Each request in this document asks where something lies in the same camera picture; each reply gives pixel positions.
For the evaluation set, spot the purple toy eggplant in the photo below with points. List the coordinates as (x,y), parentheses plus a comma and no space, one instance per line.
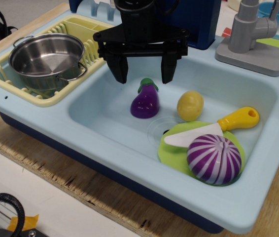
(146,104)

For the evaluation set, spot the light blue toy sink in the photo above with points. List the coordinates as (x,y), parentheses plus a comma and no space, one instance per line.
(95,121)

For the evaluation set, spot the yellow handled toy knife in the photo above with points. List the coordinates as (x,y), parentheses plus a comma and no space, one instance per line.
(245,117)

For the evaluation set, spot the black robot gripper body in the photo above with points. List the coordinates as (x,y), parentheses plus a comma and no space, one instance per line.
(141,34)

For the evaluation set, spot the purple striped toy onion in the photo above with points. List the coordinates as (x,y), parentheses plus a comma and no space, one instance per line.
(214,159)

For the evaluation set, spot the grey toy faucet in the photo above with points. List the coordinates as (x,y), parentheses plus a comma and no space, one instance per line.
(241,48)

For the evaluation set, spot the green toy plate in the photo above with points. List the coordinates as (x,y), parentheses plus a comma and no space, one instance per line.
(176,157)

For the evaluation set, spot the stainless steel pot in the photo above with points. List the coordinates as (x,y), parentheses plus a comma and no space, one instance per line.
(49,61)

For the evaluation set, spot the wooden board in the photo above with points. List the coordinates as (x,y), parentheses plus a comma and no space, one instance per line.
(63,186)

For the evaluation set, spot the yellow toy potato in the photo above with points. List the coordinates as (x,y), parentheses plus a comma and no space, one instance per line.
(190,105)

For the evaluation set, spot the dark blue plastic box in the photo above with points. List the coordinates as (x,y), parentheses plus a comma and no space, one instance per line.
(199,17)

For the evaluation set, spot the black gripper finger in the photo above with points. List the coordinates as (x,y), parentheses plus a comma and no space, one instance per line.
(119,67)
(168,65)

